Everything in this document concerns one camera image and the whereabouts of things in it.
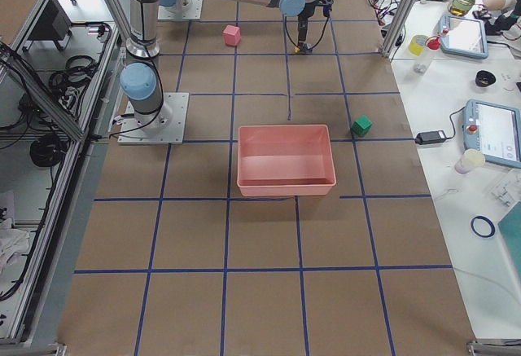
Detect black bowl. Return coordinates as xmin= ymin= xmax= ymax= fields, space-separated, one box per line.
xmin=475 ymin=70 xmax=497 ymax=88

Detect blue tape ring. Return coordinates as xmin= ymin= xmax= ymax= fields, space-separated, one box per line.
xmin=471 ymin=216 xmax=497 ymax=240

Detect pink cube centre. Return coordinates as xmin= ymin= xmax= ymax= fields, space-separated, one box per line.
xmin=222 ymin=24 xmax=242 ymax=46

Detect red cap squeeze bottle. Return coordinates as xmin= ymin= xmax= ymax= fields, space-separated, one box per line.
xmin=413 ymin=35 xmax=441 ymax=74

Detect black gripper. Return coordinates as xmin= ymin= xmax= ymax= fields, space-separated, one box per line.
xmin=297 ymin=0 xmax=334 ymax=49

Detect green cube table edge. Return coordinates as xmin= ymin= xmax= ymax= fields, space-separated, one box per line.
xmin=351 ymin=115 xmax=373 ymax=137

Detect black power adapter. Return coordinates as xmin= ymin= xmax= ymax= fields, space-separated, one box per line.
xmin=414 ymin=130 xmax=448 ymax=145

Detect white plastic cup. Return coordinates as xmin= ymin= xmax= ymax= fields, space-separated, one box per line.
xmin=454 ymin=148 xmax=485 ymax=174

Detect yellow tape roll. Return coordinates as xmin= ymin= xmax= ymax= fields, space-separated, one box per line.
xmin=408 ymin=34 xmax=428 ymax=56

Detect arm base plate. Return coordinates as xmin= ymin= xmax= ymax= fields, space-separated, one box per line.
xmin=117 ymin=92 xmax=189 ymax=145
xmin=158 ymin=0 xmax=204 ymax=21

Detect teach pendant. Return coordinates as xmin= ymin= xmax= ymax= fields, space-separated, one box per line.
xmin=438 ymin=15 xmax=488 ymax=59
xmin=462 ymin=99 xmax=520 ymax=169

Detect pink plastic bin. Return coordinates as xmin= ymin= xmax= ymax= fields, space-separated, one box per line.
xmin=237 ymin=125 xmax=337 ymax=197

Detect teach pendant near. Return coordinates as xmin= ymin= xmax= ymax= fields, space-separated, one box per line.
xmin=462 ymin=99 xmax=520 ymax=169

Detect teach pendant far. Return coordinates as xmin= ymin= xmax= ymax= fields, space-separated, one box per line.
xmin=438 ymin=15 xmax=488 ymax=59

